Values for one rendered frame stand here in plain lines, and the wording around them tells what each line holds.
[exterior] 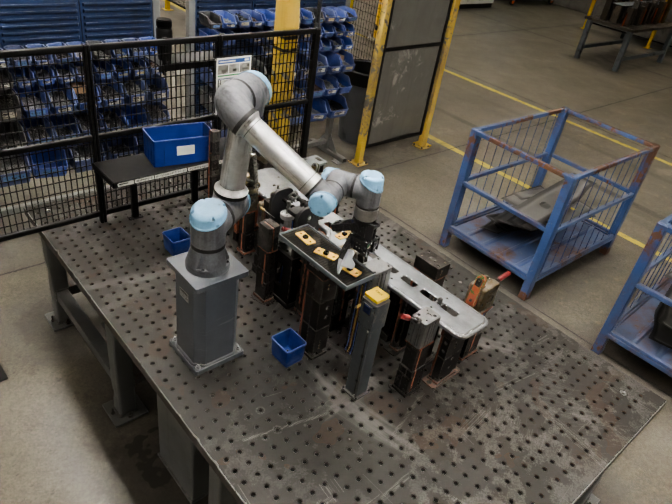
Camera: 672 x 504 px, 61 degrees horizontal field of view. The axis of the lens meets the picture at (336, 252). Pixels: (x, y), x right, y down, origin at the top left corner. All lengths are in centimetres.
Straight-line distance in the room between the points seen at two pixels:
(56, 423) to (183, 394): 103
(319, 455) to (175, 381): 58
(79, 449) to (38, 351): 69
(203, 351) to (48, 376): 127
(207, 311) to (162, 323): 41
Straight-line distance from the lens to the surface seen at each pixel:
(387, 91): 539
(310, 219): 227
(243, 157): 190
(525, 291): 413
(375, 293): 189
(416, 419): 217
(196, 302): 201
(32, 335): 351
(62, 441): 298
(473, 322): 215
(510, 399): 237
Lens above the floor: 230
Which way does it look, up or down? 34 degrees down
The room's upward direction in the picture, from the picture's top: 9 degrees clockwise
